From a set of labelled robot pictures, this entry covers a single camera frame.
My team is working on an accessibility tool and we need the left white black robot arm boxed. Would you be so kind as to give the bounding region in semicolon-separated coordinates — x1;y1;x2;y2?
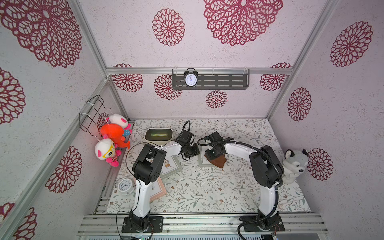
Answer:
130;120;200;220

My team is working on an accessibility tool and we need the pink picture frame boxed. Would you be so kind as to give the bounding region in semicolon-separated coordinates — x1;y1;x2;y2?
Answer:
150;177;167;203

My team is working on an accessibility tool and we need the white plush with yellow glasses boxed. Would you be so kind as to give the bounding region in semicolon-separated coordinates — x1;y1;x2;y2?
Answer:
95;138;122;167

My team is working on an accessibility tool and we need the white pink plush top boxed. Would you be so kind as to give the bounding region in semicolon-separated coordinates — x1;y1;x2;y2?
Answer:
107;114;131;130

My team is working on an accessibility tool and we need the black alarm clock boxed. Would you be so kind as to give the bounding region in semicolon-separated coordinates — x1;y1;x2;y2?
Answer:
184;68;199;88

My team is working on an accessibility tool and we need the red plush toy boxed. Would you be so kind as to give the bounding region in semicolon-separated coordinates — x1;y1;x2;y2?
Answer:
100;124;131;149

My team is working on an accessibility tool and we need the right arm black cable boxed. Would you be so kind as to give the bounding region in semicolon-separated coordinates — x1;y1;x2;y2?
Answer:
197;135;284;240

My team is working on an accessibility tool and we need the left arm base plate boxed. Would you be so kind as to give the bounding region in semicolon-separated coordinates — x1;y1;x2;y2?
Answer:
122;211;164;233

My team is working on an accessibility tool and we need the white round alarm clock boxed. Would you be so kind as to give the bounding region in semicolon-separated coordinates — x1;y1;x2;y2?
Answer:
118;178;136;196

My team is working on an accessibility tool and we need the cream box with green lid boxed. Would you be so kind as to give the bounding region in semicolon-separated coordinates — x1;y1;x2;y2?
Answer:
145;128;174;146

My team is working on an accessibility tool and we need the black wire basket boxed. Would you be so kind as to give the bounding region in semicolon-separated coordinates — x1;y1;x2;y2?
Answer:
78;95;111;138

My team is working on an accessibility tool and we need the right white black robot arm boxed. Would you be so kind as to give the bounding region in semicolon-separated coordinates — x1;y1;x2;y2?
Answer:
197;132;284;218

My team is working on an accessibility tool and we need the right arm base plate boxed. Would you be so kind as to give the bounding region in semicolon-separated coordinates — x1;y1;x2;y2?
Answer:
240;211;285;232

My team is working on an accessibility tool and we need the grey wall shelf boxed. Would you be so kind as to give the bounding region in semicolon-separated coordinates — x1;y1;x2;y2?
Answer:
171;69;250;91

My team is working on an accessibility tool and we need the brown cloth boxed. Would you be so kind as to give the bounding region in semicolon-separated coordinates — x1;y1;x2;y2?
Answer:
204;154;227;169

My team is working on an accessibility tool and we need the grey husky plush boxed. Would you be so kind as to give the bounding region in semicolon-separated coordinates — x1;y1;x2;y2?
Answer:
282;149;309;185

